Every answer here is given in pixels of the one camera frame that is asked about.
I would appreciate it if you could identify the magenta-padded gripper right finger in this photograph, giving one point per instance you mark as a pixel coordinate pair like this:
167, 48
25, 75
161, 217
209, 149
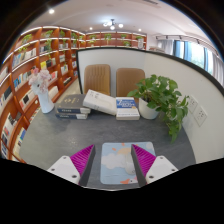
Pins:
161, 166

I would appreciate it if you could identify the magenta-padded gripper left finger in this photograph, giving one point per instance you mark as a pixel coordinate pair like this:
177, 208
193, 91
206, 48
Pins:
63, 166

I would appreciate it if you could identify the pastel cloud print mouse pad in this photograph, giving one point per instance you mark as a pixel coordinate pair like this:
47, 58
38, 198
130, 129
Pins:
113, 160

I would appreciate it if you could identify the thick dark hardcover book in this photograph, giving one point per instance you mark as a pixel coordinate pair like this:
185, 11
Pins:
70, 116
71, 102

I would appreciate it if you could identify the white plant pot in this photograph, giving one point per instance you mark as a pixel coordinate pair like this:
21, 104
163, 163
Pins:
146, 112

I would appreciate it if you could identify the white ceramic pitcher vase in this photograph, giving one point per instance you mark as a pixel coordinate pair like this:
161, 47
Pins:
45, 102

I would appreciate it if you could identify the blue and white cover book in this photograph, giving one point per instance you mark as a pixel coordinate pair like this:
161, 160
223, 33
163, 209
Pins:
126, 108

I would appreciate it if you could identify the thick white book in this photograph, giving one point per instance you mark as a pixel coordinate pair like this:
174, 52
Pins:
100, 101

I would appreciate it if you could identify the green trailing pothos plant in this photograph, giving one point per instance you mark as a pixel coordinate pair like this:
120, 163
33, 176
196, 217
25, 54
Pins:
160, 90

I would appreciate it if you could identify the tan upholstered chair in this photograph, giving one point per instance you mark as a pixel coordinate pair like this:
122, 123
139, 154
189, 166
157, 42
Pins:
128, 81
96, 78

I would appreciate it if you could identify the orange wooden bookshelf unit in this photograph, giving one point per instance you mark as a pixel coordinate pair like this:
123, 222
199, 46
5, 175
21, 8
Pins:
20, 76

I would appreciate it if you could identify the window with sheer curtains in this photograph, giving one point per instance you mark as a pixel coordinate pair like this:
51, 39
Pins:
196, 53

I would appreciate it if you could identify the multi-bulb ceiling lamp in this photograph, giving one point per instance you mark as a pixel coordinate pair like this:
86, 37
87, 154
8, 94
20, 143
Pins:
112, 25

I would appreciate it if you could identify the white wall socket plate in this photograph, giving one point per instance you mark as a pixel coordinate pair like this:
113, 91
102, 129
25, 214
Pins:
200, 115
192, 104

